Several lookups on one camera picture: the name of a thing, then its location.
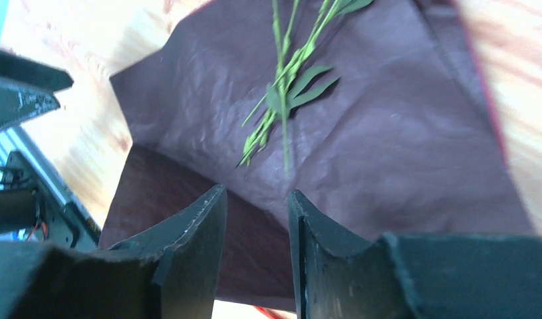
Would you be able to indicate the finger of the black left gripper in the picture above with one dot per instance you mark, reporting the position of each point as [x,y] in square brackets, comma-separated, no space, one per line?
[27,71]
[25,99]

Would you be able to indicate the mauve rose with stem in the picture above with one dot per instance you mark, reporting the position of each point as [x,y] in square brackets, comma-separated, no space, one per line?
[298,79]

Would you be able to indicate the cream rose with stem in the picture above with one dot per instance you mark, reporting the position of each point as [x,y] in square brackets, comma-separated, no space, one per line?
[283,43]

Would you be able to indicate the maroon flower bouquet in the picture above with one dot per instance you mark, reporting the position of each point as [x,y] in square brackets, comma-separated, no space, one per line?
[402,143]

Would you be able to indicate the red ribbon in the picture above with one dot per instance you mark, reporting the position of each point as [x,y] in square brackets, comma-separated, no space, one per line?
[275,314]

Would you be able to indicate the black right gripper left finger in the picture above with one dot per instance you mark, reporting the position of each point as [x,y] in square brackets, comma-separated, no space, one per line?
[171,269]

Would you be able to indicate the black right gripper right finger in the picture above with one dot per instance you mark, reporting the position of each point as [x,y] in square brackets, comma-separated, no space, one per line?
[338,274]

